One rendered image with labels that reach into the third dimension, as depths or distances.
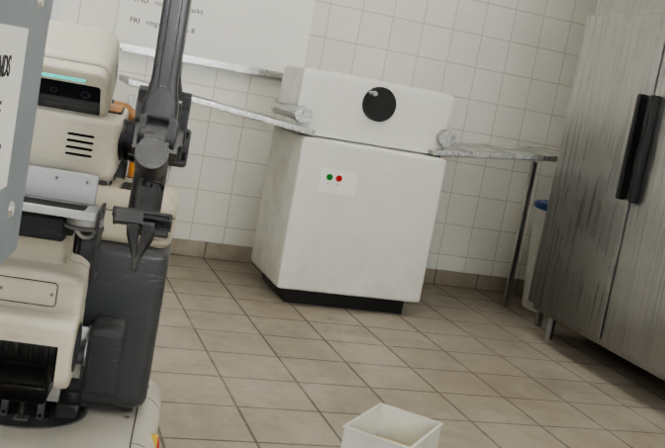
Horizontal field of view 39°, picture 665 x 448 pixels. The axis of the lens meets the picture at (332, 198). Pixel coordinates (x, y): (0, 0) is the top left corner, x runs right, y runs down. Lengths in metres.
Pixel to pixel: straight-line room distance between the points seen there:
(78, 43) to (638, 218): 3.15
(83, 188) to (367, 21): 3.98
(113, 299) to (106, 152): 0.45
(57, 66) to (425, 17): 4.20
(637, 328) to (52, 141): 3.12
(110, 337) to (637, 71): 3.23
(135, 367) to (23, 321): 0.40
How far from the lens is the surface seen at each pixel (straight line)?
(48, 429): 2.24
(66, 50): 1.91
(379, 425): 3.15
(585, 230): 4.88
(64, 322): 1.99
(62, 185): 1.94
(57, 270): 2.01
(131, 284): 2.26
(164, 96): 1.71
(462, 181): 6.08
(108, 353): 2.14
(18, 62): 0.44
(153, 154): 1.62
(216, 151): 5.56
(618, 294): 4.61
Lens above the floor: 1.14
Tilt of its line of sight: 7 degrees down
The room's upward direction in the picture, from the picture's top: 10 degrees clockwise
